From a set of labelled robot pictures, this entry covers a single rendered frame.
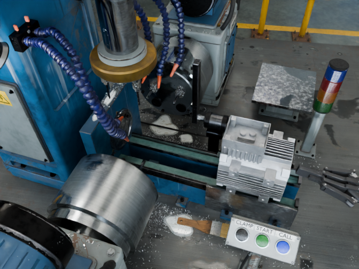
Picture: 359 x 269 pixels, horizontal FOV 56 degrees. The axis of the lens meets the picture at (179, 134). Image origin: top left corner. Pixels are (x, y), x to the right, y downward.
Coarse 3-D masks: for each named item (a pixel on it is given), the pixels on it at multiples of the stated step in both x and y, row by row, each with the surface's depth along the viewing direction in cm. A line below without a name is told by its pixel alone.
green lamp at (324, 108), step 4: (316, 96) 117; (316, 100) 116; (316, 104) 117; (320, 104) 115; (324, 104) 114; (328, 104) 114; (332, 104) 115; (316, 108) 117; (320, 108) 116; (324, 108) 115; (328, 108) 115; (324, 112) 117
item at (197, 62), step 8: (192, 64) 101; (200, 64) 103; (192, 72) 104; (200, 72) 105; (192, 80) 106; (192, 88) 108; (192, 96) 111; (192, 104) 113; (192, 112) 116; (192, 120) 119
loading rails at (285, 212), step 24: (144, 144) 124; (168, 144) 123; (144, 168) 115; (168, 168) 116; (192, 168) 124; (216, 168) 119; (168, 192) 122; (192, 192) 116; (216, 192) 110; (240, 192) 109; (288, 192) 115; (264, 216) 111; (288, 216) 106
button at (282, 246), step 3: (279, 243) 81; (282, 243) 81; (285, 243) 81; (279, 246) 81; (282, 246) 81; (285, 246) 81; (288, 246) 81; (279, 249) 81; (282, 249) 81; (285, 249) 81; (288, 249) 81; (282, 252) 81; (285, 252) 81
